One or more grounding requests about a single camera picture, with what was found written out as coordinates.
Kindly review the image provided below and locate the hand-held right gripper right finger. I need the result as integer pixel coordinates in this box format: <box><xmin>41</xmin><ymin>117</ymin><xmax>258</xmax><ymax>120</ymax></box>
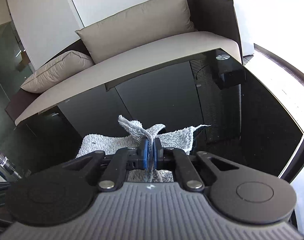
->
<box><xmin>153</xmin><ymin>139</ymin><xmax>239</xmax><ymax>190</ymax></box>

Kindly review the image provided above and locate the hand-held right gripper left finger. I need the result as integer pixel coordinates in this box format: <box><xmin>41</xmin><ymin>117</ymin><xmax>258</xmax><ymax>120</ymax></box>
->
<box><xmin>59</xmin><ymin>139</ymin><xmax>149</xmax><ymax>190</ymax></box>

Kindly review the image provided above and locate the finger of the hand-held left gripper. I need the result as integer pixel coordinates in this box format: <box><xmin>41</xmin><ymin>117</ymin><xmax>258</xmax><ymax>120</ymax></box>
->
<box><xmin>0</xmin><ymin>140</ymin><xmax>24</xmax><ymax>181</ymax></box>

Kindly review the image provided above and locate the grey fluffy towel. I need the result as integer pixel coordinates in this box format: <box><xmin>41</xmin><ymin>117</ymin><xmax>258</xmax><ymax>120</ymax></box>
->
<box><xmin>76</xmin><ymin>114</ymin><xmax>212</xmax><ymax>183</ymax></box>

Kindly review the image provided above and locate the glass partition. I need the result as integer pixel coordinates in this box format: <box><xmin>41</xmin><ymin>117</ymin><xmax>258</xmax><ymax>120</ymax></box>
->
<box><xmin>0</xmin><ymin>21</ymin><xmax>34</xmax><ymax>140</ymax></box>

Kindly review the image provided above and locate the beige and brown sofa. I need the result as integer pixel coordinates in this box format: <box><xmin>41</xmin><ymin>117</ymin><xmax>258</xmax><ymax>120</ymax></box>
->
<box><xmin>4</xmin><ymin>0</ymin><xmax>244</xmax><ymax>127</ymax></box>

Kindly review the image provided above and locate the small beige cushion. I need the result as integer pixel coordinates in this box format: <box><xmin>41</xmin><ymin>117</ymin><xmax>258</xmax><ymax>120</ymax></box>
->
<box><xmin>20</xmin><ymin>50</ymin><xmax>94</xmax><ymax>94</ymax></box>

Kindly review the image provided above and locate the large beige cushion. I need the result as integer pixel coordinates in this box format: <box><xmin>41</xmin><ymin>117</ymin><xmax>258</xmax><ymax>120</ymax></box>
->
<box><xmin>75</xmin><ymin>0</ymin><xmax>195</xmax><ymax>64</ymax></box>

